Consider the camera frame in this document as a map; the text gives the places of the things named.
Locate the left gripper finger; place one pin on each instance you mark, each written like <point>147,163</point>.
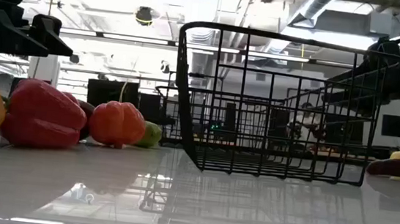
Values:
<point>12,40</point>
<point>51,35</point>

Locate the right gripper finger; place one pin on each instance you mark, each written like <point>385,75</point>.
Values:
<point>355,100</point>
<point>363,80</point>

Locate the red bell pepper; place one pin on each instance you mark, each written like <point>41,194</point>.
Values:
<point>41,115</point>
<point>70,97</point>

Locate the dark maroon round fruit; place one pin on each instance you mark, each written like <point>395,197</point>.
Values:
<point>88,116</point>

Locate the orange-red tomato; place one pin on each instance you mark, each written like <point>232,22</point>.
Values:
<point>116,124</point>

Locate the green cucumber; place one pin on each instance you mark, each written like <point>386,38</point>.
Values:
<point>150,135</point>

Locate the white pillar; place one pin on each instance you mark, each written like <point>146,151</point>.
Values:
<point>44,69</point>

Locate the person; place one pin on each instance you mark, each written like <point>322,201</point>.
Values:
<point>309,122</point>

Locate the large black screen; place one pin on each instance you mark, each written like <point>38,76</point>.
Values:
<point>111,92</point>

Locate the small black screen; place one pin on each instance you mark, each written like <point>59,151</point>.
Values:
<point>150,107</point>

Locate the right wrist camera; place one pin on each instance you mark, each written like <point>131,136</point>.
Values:
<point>384,54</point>

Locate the black wall screen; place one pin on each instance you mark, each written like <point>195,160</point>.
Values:
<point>397,126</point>

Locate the silver ventilation duct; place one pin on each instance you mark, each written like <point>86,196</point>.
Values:
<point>313,7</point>

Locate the black dome camera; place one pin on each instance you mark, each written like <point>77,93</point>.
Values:
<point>144,15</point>

